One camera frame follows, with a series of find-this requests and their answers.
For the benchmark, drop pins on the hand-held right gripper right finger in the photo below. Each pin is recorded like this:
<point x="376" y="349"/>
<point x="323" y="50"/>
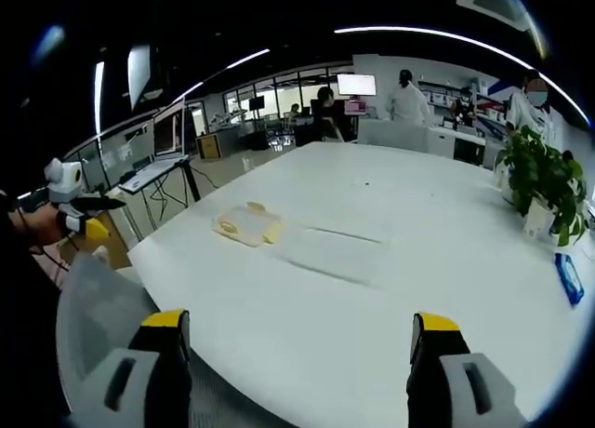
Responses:
<point x="458" y="386"/>

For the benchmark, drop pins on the blue wipes packet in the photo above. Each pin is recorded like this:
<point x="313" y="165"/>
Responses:
<point x="570" y="279"/>

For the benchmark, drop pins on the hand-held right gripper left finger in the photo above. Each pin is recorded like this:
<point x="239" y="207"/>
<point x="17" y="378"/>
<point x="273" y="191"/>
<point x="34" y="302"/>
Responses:
<point x="139" y="386"/>

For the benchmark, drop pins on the white plant pot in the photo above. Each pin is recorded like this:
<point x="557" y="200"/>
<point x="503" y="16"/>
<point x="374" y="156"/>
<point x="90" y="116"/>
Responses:
<point x="538" y="221"/>

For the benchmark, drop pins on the white partition box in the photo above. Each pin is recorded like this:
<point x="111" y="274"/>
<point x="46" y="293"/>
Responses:
<point x="395" y="135"/>

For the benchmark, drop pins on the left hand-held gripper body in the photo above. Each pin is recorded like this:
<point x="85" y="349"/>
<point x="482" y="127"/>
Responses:
<point x="65" y="179"/>

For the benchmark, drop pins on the clear plastic sheet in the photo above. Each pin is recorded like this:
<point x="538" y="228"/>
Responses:
<point x="337" y="253"/>

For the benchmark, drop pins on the green potted plant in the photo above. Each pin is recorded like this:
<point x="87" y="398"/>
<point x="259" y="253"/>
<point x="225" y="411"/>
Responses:
<point x="541" y="172"/>

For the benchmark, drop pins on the clear plastic bag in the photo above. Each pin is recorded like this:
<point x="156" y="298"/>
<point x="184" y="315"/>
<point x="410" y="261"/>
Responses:
<point x="251" y="225"/>

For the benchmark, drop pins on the long ceiling strip light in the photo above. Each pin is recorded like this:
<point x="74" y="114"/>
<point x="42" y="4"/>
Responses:
<point x="195" y="81"/>
<point x="465" y="39"/>

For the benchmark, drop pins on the yellow cabinet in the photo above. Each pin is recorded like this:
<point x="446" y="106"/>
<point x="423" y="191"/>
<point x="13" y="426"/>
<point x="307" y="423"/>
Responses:
<point x="208" y="146"/>

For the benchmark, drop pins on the computer monitor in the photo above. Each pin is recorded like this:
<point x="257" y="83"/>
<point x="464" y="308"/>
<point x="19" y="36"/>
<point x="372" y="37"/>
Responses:
<point x="356" y="84"/>

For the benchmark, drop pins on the standing desk with black legs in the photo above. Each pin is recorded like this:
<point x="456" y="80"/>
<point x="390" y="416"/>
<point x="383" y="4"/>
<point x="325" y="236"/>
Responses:
<point x="153" y="172"/>

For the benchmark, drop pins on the grey mesh office chair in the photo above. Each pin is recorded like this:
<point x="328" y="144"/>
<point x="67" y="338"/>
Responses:
<point x="97" y="302"/>

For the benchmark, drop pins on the person's left hand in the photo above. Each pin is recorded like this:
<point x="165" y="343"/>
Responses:
<point x="43" y="227"/>

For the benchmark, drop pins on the cream plastic buckle part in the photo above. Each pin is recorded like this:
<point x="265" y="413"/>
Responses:
<point x="227" y="226"/>

